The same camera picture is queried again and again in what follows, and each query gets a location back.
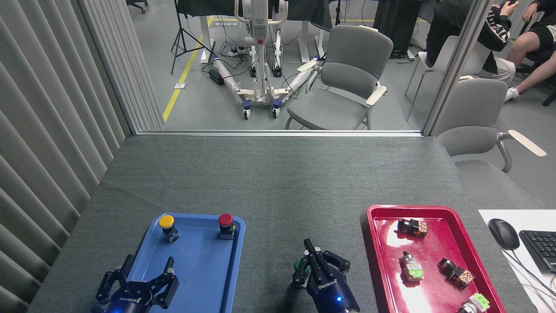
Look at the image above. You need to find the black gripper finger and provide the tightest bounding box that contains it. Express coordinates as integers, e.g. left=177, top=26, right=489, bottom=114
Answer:
left=321, top=250, right=350, bottom=276
left=291, top=239, right=324, bottom=287
left=96, top=255, right=134, bottom=303
left=150, top=257, right=179, bottom=309

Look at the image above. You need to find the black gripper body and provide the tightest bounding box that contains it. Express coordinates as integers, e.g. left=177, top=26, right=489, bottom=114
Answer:
left=104, top=282, right=152, bottom=313
left=306, top=272, right=361, bottom=313

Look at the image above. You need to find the green push button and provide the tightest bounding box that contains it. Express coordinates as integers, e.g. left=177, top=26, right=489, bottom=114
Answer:
left=294, top=258, right=311, bottom=281

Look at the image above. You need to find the yellow push button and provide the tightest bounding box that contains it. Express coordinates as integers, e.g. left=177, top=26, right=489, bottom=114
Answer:
left=158, top=215, right=181, bottom=244

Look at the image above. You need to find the red push button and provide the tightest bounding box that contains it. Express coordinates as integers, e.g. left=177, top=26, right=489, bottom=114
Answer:
left=217, top=213, right=236, bottom=240

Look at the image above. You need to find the blue plastic tray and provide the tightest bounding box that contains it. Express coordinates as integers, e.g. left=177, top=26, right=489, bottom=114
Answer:
left=112, top=212, right=246, bottom=313

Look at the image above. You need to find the red plastic tray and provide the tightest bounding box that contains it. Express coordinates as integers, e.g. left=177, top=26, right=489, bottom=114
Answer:
left=366, top=205, right=506, bottom=313

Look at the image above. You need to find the black computer mouse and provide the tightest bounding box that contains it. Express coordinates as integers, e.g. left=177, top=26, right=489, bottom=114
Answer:
left=487, top=218, right=520, bottom=250

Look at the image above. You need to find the grey armchair with white arms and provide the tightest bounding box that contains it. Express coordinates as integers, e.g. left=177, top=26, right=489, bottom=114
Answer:
left=434, top=77, right=548, bottom=209
left=285, top=25, right=394, bottom=131

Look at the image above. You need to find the grey ribbed partition panel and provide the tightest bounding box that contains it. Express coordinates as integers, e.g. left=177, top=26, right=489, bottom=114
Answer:
left=0, top=0, right=165, bottom=313

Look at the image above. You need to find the white paper sheet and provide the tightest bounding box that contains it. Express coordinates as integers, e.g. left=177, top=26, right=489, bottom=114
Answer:
left=478, top=210, right=556, bottom=313

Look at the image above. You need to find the black keyboard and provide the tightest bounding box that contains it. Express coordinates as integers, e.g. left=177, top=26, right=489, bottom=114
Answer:
left=519, top=230, right=556, bottom=274

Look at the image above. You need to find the white stand on wheels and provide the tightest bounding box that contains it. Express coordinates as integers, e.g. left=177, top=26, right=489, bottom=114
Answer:
left=212, top=0, right=322, bottom=120

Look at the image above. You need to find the white plastic chair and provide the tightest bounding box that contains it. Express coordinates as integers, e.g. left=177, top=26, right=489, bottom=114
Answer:
left=405, top=35, right=496, bottom=122

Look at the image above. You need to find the desk with black cloth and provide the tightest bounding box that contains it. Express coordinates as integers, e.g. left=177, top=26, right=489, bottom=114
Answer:
left=176, top=0, right=333, bottom=63

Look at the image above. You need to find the black tripod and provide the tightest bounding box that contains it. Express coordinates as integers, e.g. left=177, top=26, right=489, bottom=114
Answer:
left=170, top=0, right=215, bottom=75

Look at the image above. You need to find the black chair base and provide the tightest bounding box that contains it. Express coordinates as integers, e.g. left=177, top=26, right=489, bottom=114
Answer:
left=515, top=61, right=556, bottom=107

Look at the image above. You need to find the person in white trousers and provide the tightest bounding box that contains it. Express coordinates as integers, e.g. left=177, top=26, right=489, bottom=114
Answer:
left=426, top=0, right=517, bottom=84

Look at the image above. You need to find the person with bare legs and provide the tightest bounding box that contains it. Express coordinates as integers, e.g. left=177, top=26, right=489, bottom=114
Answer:
left=504, top=0, right=556, bottom=103

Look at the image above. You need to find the silver switch with green block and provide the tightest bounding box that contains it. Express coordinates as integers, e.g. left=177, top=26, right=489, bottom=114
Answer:
left=400, top=251, right=424, bottom=283

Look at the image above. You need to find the black orange square switch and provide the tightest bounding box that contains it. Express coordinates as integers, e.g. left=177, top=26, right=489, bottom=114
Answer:
left=397, top=219, right=429, bottom=238
left=437, top=257, right=475, bottom=289

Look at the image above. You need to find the silver frame rail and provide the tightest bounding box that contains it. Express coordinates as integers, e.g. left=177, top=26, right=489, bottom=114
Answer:
left=136, top=130, right=423, bottom=138

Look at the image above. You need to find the white green switch block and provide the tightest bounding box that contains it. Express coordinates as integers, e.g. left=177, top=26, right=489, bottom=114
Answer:
left=456, top=293, right=490, bottom=313

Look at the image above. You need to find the silver frame post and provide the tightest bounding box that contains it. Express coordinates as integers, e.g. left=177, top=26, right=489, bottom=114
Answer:
left=421, top=0, right=496, bottom=137

